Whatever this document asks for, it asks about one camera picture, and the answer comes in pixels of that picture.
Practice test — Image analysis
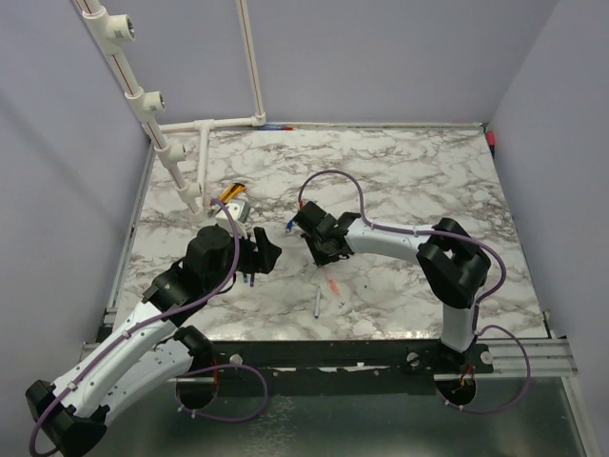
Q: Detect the aluminium frame rail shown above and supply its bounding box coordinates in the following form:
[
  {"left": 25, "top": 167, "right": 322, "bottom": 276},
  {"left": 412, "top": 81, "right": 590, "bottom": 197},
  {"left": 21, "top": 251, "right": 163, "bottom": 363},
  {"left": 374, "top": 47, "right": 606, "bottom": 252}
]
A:
[{"left": 481, "top": 338, "right": 578, "bottom": 378}]

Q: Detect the red pen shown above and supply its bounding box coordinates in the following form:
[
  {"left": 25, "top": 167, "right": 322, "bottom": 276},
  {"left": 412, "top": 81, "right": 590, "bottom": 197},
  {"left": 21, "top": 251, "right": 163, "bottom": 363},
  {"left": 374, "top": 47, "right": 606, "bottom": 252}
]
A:
[{"left": 324, "top": 269, "right": 341, "bottom": 298}]

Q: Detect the grey pen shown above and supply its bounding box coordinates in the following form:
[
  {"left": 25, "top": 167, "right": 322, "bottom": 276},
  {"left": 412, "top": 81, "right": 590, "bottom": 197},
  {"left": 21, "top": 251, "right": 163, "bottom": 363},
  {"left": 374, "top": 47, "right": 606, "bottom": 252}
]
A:
[{"left": 313, "top": 286, "right": 322, "bottom": 319}]

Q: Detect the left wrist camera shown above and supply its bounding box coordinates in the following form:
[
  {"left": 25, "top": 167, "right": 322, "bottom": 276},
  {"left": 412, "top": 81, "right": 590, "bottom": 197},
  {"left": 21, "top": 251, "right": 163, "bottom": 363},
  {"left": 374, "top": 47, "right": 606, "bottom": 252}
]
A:
[{"left": 214, "top": 199, "right": 251, "bottom": 236}]

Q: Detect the white pvc pipe frame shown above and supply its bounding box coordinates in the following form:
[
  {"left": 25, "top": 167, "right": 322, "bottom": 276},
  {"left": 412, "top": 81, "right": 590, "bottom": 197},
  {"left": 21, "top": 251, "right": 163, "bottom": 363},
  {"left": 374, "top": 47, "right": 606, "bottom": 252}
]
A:
[{"left": 75, "top": 1, "right": 266, "bottom": 216}]

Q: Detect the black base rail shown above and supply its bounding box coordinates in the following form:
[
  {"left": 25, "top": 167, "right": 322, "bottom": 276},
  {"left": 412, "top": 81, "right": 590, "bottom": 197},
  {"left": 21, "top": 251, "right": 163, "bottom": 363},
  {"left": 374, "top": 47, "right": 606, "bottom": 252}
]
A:
[{"left": 179, "top": 339, "right": 494, "bottom": 397}]

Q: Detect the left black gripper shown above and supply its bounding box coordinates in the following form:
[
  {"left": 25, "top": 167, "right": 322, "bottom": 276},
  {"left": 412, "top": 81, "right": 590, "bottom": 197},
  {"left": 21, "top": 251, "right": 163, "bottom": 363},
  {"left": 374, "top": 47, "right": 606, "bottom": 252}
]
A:
[{"left": 206, "top": 226, "right": 281, "bottom": 292}]

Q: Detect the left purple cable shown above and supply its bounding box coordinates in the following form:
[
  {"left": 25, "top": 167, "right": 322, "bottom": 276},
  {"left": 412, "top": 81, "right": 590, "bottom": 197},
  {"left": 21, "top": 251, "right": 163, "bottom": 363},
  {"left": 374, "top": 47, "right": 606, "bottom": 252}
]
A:
[{"left": 28, "top": 197, "right": 268, "bottom": 456}]

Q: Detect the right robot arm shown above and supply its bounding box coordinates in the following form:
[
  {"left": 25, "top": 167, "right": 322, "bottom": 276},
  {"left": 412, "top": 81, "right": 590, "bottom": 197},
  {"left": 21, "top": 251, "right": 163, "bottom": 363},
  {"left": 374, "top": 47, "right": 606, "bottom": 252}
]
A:
[{"left": 293, "top": 202, "right": 491, "bottom": 372}]

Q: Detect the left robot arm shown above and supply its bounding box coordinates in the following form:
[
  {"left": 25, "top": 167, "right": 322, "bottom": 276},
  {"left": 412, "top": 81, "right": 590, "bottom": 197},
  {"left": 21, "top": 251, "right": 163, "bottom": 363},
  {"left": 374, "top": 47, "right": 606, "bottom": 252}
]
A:
[{"left": 26, "top": 225, "right": 282, "bottom": 456}]

